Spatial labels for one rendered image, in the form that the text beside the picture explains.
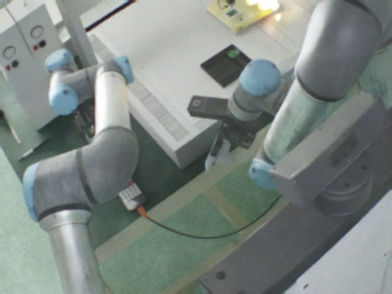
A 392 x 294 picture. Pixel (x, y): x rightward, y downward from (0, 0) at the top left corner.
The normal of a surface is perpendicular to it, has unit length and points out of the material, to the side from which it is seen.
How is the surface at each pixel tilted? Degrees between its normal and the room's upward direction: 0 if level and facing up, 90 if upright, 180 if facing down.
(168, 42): 0
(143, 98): 0
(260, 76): 25
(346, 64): 70
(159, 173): 0
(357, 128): 61
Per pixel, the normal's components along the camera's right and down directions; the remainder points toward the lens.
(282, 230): -0.18, -0.56
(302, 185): 0.47, 0.23
